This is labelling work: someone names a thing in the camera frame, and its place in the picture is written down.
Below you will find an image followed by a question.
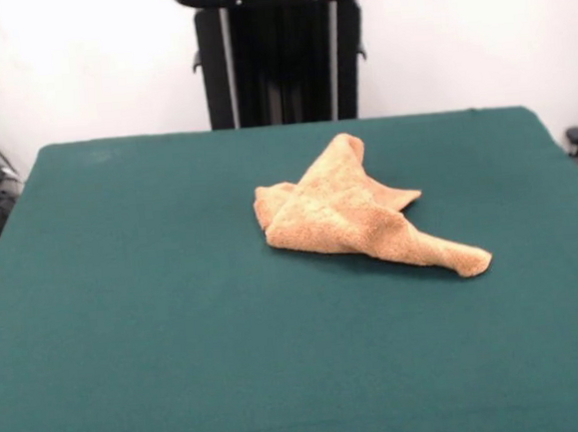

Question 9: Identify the orange terry towel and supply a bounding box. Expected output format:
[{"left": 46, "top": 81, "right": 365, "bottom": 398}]
[{"left": 248, "top": 121, "right": 495, "bottom": 295}]

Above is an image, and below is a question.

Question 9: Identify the dark green table cloth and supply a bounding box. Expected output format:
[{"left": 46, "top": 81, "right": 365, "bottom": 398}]
[{"left": 0, "top": 100, "right": 578, "bottom": 432}]

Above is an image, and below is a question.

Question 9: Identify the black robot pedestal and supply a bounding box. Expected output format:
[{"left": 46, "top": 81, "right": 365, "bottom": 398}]
[{"left": 170, "top": 0, "right": 393, "bottom": 135}]

